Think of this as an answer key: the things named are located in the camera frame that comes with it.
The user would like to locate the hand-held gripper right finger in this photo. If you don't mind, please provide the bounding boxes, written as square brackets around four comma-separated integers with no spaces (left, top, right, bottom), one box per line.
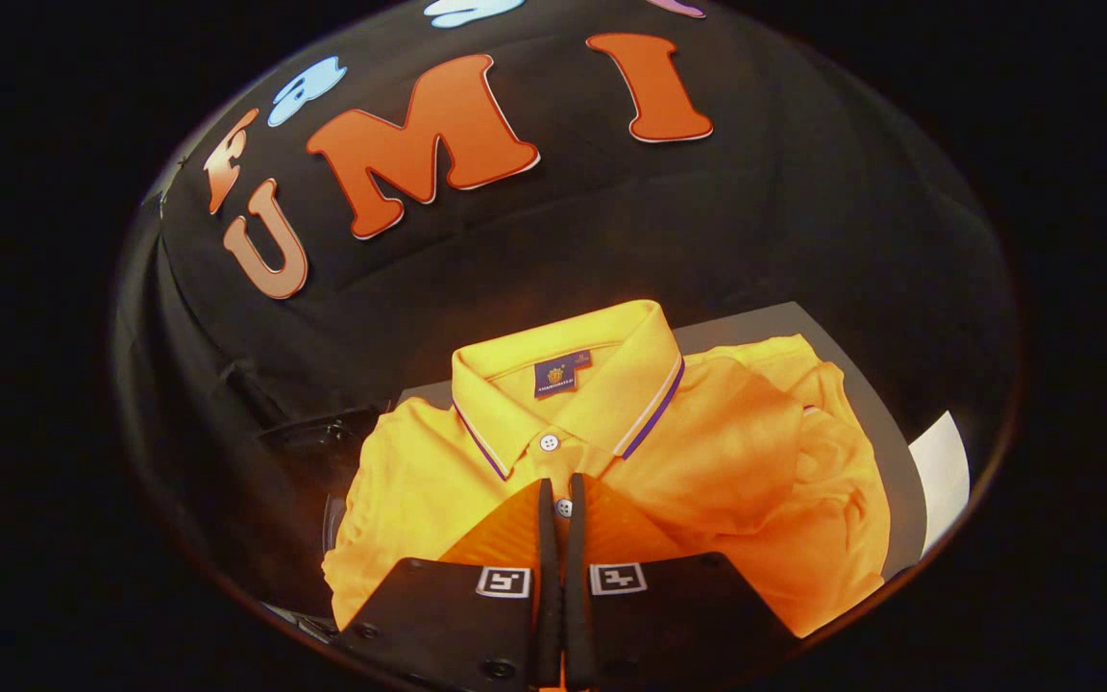
[563,472,801,691]

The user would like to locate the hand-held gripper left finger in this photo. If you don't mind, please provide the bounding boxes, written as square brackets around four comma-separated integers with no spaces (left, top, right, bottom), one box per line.
[332,478,562,691]

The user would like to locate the yellow polo shirt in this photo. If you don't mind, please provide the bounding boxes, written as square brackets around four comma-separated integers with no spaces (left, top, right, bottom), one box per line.
[321,299,893,640]

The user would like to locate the grey washing machine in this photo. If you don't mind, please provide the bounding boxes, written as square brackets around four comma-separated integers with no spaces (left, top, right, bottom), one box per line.
[217,360,396,645]

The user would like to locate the white paper sheet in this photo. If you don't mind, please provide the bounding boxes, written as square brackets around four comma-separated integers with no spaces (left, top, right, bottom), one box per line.
[907,410,972,560]

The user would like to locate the black backdrop cloth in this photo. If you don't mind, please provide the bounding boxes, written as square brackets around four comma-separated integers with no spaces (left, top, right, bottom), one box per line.
[111,0,1021,616]

